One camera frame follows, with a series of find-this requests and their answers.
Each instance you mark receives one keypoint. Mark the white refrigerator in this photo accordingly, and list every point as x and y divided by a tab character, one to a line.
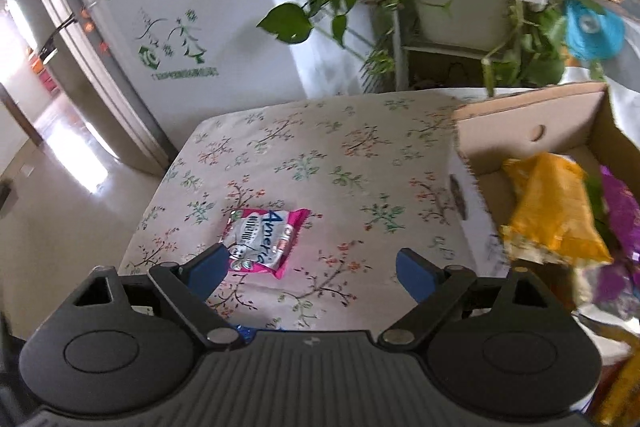
163	66

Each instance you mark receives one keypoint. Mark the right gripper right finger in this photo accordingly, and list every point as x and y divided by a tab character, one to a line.
419	277

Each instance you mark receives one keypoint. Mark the turquoise round object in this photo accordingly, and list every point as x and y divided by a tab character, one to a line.
592	35

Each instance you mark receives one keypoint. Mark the floral tablecloth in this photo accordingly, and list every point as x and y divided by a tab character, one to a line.
376	172

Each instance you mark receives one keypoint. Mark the orange chip bag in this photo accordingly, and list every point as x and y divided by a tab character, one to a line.
552	222

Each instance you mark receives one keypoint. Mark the pink white candy bag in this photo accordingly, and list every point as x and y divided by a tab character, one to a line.
262	240

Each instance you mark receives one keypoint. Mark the purple snack bag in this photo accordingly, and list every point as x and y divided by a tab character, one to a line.
614	285

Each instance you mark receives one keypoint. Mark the side table grey cloth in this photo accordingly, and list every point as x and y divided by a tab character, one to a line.
622	76

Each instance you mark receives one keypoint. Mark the yellow snack pack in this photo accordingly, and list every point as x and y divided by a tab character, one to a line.
618	400

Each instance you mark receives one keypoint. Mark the cardboard box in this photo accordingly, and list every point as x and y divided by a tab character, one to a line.
574	120

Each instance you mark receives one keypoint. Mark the dark blue foil bag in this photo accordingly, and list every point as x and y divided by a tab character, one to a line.
246	332

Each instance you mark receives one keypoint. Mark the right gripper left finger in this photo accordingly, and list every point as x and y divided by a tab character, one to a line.
206	271

